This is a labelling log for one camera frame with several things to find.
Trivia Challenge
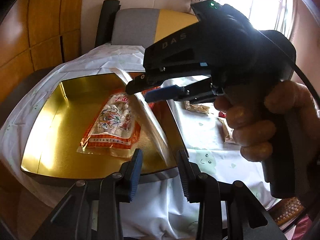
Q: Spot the black rolled mat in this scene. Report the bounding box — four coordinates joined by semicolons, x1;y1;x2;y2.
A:
94;0;121;47

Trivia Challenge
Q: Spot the white green-cloud tablecloth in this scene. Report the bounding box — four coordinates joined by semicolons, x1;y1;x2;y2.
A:
1;44;277;239

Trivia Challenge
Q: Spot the gold brown snack bag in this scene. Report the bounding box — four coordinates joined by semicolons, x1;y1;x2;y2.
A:
217;117;235;144

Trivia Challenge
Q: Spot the wicker rattan chair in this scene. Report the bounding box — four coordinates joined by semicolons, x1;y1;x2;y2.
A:
268;197;305;226

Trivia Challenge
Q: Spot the large orange rice-cracker bag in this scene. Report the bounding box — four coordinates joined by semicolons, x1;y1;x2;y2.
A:
77;92;141;159

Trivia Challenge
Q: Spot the person's right hand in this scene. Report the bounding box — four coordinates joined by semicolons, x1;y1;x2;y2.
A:
214;81;319;162

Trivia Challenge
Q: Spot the red gold gift box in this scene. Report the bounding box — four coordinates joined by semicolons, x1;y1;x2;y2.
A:
21;70;184;185

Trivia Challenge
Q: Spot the grey yellow blue headboard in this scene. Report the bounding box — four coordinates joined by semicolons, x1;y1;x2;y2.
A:
111;8;197;48

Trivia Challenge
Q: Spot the beige cracker pack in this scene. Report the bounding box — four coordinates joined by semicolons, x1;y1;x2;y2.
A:
184;101;210;114

